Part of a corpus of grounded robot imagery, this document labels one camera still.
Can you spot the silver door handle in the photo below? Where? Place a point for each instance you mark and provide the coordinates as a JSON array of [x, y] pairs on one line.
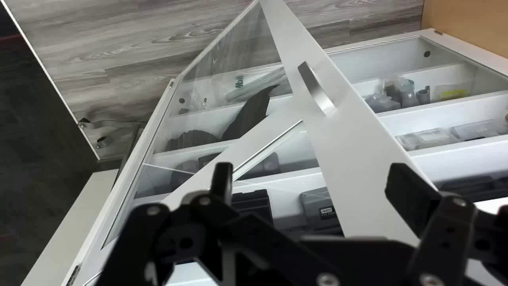
[[323, 100]]

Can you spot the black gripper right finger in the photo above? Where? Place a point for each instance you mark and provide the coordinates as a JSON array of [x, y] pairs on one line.
[[412, 196]]

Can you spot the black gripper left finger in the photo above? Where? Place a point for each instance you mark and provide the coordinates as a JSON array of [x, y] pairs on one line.
[[222, 183]]

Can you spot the brown cardboard box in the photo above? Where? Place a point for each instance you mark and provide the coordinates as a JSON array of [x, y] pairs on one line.
[[482, 22]]

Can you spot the white glass shelf door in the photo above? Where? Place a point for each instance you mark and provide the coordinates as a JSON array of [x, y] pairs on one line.
[[193, 237]]

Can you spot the white shelf cabinet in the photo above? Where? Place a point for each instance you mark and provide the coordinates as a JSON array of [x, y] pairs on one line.
[[442, 99]]

